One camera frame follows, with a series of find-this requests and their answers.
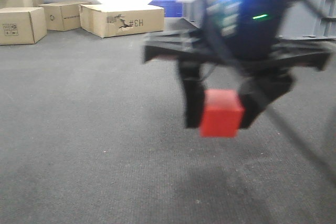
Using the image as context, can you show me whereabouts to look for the middle cardboard box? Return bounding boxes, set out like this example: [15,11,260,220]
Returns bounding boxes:
[39,1,91,31]

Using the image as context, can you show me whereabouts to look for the left cardboard box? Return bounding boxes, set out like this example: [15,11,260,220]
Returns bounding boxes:
[1,7,47,45]

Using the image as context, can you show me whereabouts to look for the red magnetic cube block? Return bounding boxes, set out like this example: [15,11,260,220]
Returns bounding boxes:
[199,89,245,138]

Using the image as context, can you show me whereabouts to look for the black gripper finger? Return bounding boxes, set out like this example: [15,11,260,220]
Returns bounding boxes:
[238,77,293,129]
[179,61,205,129]

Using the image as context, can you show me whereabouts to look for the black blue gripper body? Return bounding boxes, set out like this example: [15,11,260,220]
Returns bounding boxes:
[143,0,331,77]

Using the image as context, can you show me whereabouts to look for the large cardboard box H3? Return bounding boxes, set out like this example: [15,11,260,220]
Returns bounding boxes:
[79,4,164,38]

